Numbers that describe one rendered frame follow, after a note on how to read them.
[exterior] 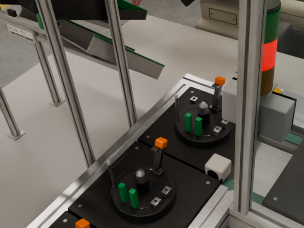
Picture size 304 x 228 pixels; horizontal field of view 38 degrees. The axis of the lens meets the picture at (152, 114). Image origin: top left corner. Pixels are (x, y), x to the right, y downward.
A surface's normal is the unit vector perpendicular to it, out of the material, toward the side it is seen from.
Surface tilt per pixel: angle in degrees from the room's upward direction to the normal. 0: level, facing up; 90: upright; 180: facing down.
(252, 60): 90
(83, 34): 90
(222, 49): 0
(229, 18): 98
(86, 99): 0
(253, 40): 90
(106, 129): 0
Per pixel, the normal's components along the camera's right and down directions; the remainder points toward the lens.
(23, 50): -0.11, -0.73
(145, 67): 0.68, 0.44
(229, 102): -0.60, 0.58
